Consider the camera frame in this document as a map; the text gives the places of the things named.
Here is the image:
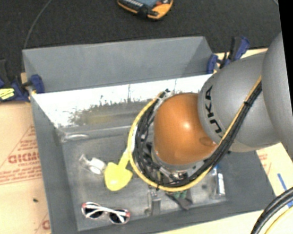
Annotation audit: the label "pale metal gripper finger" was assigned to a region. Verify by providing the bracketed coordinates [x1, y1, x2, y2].
[152, 196, 165, 216]
[144, 190, 155, 218]

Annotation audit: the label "clear plastic bottle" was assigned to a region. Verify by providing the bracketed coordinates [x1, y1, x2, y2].
[208, 164, 228, 200]

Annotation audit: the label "yellow toy shovel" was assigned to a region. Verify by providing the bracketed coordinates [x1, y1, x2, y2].
[100, 148, 135, 194]

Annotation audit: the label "red white blue sunglasses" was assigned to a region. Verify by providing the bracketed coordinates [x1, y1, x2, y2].
[80, 196, 132, 230]

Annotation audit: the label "clear glass jar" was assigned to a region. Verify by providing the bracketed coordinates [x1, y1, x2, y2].
[77, 150, 108, 178]

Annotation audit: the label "grey metal bin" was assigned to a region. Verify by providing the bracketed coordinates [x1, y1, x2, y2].
[21, 19, 281, 234]

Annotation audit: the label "brown cardboard board red print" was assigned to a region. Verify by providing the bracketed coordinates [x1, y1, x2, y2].
[0, 58, 293, 234]

